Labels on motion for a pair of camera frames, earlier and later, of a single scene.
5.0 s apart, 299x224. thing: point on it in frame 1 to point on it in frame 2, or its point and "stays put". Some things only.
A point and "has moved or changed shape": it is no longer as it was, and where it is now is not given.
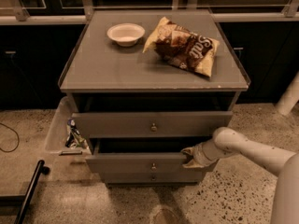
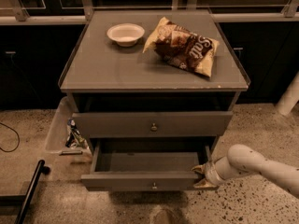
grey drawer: x=141 y=162 has moved or changed shape
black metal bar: x=27 y=197 stays put
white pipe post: x=291 y=96 stays put
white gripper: x=200 y=156 to x=209 y=173
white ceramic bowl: x=126 y=35 stays put
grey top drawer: x=152 y=124 stays put
